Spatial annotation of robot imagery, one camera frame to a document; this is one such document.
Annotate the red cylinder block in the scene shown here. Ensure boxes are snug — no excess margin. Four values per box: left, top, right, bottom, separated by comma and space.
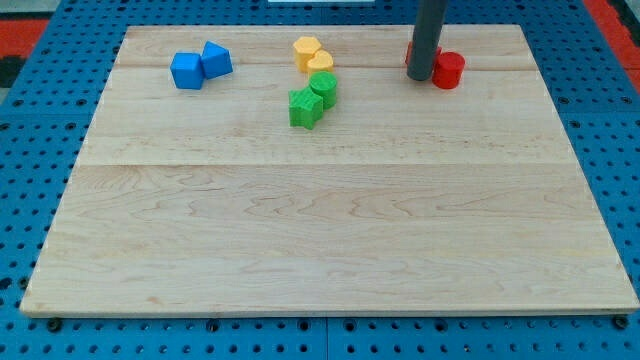
432, 52, 466, 90

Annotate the green star block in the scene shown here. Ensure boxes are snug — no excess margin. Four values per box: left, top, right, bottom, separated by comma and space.
288, 87, 324, 130

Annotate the green cylinder block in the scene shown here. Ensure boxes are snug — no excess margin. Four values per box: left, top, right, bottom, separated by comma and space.
309, 71, 338, 110

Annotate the blue cube block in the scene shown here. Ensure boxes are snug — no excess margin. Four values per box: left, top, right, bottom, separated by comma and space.
170, 52, 204, 90

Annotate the red block behind rod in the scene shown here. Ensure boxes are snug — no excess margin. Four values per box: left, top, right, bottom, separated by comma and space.
404, 41, 442, 66

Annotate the yellow heart block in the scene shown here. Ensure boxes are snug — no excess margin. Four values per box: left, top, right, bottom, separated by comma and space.
307, 50, 334, 75

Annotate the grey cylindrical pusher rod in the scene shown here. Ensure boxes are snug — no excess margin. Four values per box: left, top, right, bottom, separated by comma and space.
407, 0, 449, 81

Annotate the blue triangular block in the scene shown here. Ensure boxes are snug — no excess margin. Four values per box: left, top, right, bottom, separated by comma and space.
201, 41, 233, 79

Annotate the yellow hexagon block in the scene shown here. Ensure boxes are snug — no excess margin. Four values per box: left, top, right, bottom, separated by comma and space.
292, 36, 322, 73

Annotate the light wooden board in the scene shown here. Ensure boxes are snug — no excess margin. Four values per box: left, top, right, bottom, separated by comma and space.
20, 25, 639, 318

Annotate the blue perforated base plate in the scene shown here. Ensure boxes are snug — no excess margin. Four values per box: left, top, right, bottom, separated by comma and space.
1, 0, 639, 359

